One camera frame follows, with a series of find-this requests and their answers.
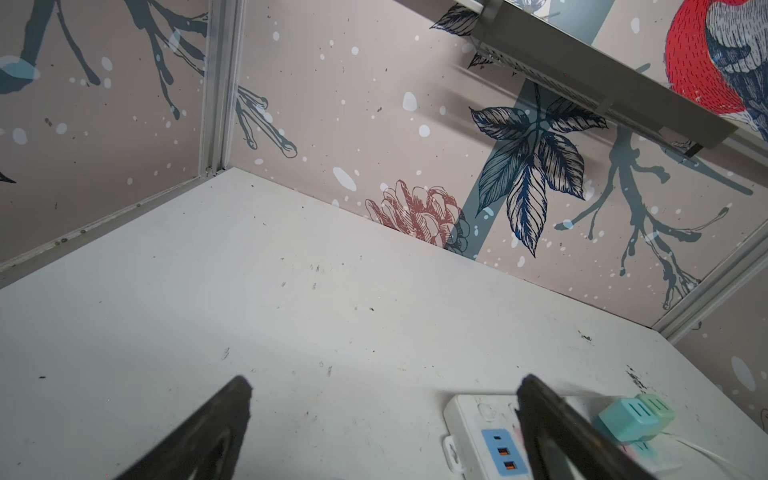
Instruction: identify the teal plug adapter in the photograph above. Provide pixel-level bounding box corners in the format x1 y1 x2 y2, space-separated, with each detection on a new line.
596 398 661 443

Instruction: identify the white multicolour power strip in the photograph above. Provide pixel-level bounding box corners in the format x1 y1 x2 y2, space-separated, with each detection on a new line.
442 394 683 479

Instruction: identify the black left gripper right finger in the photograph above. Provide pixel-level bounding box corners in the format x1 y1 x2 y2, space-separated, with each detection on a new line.
516 374 654 480

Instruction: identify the white power strip cable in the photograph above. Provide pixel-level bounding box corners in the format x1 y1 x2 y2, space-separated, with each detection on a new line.
659 433 757 480

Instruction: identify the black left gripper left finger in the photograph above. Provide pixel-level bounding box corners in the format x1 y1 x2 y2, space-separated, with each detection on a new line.
119 375 252 479

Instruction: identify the green plug adapter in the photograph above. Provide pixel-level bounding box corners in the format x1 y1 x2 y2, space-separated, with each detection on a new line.
636 393 677 435

